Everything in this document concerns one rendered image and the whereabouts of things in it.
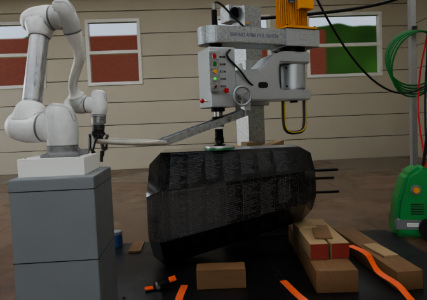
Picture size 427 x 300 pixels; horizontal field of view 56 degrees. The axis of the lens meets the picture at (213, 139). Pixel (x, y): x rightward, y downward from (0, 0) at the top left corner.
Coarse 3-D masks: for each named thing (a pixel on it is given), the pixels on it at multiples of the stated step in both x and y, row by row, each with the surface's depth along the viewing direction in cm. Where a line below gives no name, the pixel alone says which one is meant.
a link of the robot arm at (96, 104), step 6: (96, 90) 245; (102, 90) 248; (96, 96) 244; (102, 96) 245; (84, 102) 247; (90, 102) 245; (96, 102) 244; (102, 102) 245; (84, 108) 247; (90, 108) 245; (96, 108) 244; (102, 108) 245; (96, 114) 246; (102, 114) 246
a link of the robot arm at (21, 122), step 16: (32, 16) 215; (32, 32) 215; (48, 32) 218; (32, 48) 214; (32, 64) 212; (32, 80) 211; (32, 96) 210; (16, 112) 206; (32, 112) 205; (16, 128) 204; (32, 128) 202
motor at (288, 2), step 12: (276, 0) 309; (288, 0) 298; (300, 0) 296; (312, 0) 299; (276, 12) 311; (288, 12) 302; (300, 12) 302; (276, 24) 312; (288, 24) 302; (300, 24) 302
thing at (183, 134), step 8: (232, 112) 300; (240, 112) 291; (248, 112) 289; (208, 120) 293; (216, 120) 283; (224, 120) 286; (232, 120) 288; (192, 128) 276; (200, 128) 278; (208, 128) 281; (168, 136) 281; (176, 136) 272; (184, 136) 274; (168, 144) 270
